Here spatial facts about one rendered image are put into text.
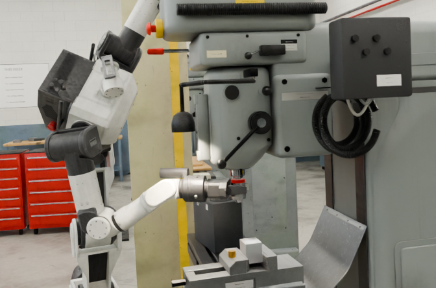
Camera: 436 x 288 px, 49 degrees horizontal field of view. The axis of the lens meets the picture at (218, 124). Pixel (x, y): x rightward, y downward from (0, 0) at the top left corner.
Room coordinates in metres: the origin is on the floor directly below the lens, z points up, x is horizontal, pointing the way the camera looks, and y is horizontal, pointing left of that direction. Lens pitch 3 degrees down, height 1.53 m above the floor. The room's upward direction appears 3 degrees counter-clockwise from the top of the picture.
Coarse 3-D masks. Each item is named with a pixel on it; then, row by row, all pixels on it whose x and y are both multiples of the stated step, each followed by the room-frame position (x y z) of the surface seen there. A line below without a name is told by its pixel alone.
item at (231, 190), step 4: (228, 188) 1.53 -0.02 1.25; (232, 188) 1.53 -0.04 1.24; (236, 188) 1.53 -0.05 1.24; (240, 188) 1.53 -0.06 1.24; (244, 188) 1.53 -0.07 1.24; (228, 192) 1.53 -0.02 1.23; (232, 192) 1.53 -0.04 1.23; (236, 192) 1.53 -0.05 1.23; (240, 192) 1.53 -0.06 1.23; (244, 192) 1.53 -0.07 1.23
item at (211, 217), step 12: (204, 204) 1.85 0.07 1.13; (216, 204) 1.78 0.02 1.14; (228, 204) 1.80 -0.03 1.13; (240, 204) 1.81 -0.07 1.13; (204, 216) 1.85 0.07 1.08; (216, 216) 1.78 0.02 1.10; (228, 216) 1.79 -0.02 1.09; (240, 216) 1.81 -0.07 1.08; (204, 228) 1.86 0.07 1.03; (216, 228) 1.77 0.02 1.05; (228, 228) 1.79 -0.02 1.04; (240, 228) 1.81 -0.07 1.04; (204, 240) 1.87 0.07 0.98; (216, 240) 1.77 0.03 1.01; (228, 240) 1.79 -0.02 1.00; (216, 252) 1.77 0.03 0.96
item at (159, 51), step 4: (156, 48) 1.61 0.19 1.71; (160, 48) 1.61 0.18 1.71; (148, 52) 1.60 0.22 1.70; (152, 52) 1.60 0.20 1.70; (156, 52) 1.61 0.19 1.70; (160, 52) 1.61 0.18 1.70; (164, 52) 1.62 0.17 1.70; (168, 52) 1.62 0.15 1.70; (172, 52) 1.62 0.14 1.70; (176, 52) 1.62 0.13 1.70; (180, 52) 1.63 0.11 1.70; (184, 52) 1.63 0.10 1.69; (188, 52) 1.63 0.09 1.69
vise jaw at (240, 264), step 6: (222, 252) 1.47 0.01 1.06; (240, 252) 1.43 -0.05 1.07; (222, 258) 1.44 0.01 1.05; (228, 258) 1.40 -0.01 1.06; (234, 258) 1.38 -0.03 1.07; (240, 258) 1.38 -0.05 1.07; (246, 258) 1.38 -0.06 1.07; (222, 264) 1.44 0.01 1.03; (228, 264) 1.37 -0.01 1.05; (234, 264) 1.36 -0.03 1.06; (240, 264) 1.36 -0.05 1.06; (246, 264) 1.37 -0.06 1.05; (228, 270) 1.36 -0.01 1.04; (234, 270) 1.36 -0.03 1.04; (240, 270) 1.36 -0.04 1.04; (246, 270) 1.37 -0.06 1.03
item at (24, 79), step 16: (0, 64) 9.87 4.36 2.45; (16, 64) 9.93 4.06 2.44; (32, 64) 9.99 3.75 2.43; (48, 64) 10.05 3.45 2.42; (0, 80) 9.86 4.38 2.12; (16, 80) 9.92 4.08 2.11; (32, 80) 9.98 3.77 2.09; (0, 96) 9.86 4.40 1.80; (16, 96) 9.92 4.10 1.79; (32, 96) 9.98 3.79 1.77
